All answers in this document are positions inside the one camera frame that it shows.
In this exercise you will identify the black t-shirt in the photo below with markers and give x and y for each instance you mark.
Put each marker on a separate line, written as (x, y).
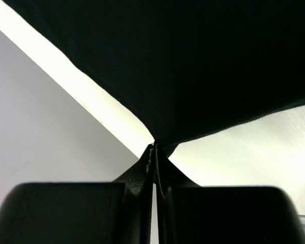
(186, 69)

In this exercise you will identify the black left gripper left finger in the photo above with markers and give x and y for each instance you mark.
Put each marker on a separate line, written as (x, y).
(82, 212)

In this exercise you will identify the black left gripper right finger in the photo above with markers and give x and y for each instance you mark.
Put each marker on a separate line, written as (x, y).
(189, 213)

